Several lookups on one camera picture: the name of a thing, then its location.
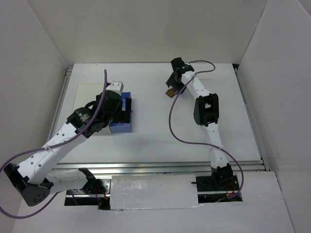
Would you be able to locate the long brown eyeshadow palette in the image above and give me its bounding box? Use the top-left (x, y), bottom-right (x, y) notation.
top-left (165, 88), bottom-right (178, 98)

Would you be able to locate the purple blue drawer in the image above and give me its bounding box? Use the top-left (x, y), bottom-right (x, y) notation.
top-left (109, 92), bottom-right (133, 133)

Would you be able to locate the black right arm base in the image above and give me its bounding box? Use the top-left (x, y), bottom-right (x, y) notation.
top-left (191, 176), bottom-right (240, 193)

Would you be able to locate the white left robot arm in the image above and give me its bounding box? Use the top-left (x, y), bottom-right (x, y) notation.
top-left (4, 90), bottom-right (132, 207)

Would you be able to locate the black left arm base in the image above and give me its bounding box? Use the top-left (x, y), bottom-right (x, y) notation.
top-left (64, 179), bottom-right (111, 210)

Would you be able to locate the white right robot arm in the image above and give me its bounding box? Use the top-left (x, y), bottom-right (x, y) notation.
top-left (166, 57), bottom-right (233, 190)

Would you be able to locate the white drawer cabinet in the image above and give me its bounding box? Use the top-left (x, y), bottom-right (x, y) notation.
top-left (73, 83), bottom-right (110, 135)

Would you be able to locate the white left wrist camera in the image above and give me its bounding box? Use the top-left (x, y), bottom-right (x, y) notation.
top-left (106, 81), bottom-right (123, 95)

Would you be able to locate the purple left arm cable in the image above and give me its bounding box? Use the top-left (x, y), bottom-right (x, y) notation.
top-left (0, 69), bottom-right (109, 219)

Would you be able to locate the aluminium frame rail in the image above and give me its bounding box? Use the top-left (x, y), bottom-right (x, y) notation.
top-left (55, 161), bottom-right (265, 174)

